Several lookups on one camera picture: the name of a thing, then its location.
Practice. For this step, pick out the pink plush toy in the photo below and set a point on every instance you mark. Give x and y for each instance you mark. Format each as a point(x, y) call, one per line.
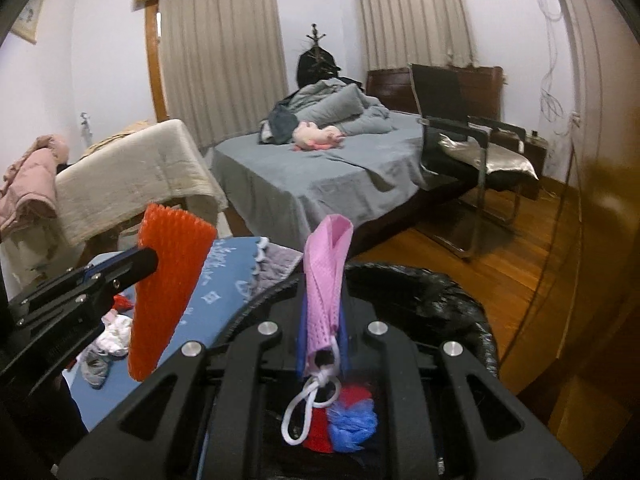
point(315, 136)

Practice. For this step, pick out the white cloth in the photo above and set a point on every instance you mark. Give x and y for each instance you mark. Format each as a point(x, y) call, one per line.
point(25, 255)

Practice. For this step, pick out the wide beige curtain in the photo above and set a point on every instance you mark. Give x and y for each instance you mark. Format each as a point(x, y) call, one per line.
point(220, 60)

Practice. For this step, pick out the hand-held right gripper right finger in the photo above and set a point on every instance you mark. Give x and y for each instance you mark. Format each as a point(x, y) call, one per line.
point(345, 342)

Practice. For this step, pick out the blue plastic bag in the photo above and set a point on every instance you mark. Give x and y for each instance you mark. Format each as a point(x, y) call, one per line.
point(350, 425)

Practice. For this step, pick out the beige blanket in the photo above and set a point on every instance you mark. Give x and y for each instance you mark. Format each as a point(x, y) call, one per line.
point(140, 170)

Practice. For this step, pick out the red plastic bag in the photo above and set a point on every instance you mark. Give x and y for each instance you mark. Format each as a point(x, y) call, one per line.
point(120, 302)

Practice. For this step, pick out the dark folded clothes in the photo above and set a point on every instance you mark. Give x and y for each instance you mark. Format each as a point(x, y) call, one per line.
point(277, 125)

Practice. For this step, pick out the white wall fixture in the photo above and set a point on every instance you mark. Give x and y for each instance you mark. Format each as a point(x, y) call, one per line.
point(86, 124)

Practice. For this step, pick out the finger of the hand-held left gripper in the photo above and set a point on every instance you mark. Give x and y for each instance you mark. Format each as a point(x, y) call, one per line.
point(122, 260)
point(80, 300)

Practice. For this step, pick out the coat rack with dark clothes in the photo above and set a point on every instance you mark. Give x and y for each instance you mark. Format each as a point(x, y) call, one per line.
point(315, 67)

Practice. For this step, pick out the black cantilever chair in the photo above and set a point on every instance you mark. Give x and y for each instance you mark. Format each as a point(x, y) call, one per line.
point(435, 90)

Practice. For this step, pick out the blue printed tablecloth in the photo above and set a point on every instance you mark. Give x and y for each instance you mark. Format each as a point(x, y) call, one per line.
point(215, 300)

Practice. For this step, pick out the orange foam fruit net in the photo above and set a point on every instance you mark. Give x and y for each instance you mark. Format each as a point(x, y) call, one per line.
point(165, 300)

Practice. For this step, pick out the wooden nightstand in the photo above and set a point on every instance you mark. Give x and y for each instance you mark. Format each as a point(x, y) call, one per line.
point(536, 160)

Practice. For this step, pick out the grey cloth scrap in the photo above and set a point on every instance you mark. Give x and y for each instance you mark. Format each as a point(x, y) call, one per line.
point(95, 371)

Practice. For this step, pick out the wooden headboard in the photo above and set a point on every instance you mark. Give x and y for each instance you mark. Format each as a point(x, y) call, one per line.
point(390, 90)

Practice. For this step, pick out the pink padded jacket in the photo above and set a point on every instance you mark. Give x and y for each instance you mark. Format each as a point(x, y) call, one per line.
point(30, 180)

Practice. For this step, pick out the white crumpled tissue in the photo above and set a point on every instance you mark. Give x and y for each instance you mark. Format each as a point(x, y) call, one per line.
point(114, 337)

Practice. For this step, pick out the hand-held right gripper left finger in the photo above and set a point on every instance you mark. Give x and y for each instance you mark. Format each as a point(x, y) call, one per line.
point(302, 355)

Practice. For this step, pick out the bed with grey sheet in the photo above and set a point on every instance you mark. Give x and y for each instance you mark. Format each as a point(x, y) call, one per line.
point(310, 180)

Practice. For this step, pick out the framed wall picture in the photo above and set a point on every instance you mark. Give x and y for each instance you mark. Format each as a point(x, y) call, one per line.
point(32, 10)

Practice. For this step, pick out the silver cushion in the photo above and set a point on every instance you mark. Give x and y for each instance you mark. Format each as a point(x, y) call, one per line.
point(480, 155)

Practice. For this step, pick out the pink face mask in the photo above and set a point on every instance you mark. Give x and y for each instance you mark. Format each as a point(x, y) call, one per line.
point(325, 285)

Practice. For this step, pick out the narrow beige curtain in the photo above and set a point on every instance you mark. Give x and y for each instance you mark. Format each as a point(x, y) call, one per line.
point(415, 15)

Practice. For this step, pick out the bin with black bag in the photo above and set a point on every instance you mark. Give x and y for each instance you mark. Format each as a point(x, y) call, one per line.
point(440, 295)

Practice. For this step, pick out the red plastic scrap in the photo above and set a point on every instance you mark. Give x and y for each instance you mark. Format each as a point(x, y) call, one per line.
point(316, 435)

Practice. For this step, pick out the wooden door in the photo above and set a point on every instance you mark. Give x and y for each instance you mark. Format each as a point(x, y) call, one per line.
point(605, 200)

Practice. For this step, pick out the wooden window frame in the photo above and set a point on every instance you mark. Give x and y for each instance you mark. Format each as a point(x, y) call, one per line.
point(154, 60)

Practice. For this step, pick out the grey duvet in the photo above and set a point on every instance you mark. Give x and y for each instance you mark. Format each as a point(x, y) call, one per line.
point(340, 105)

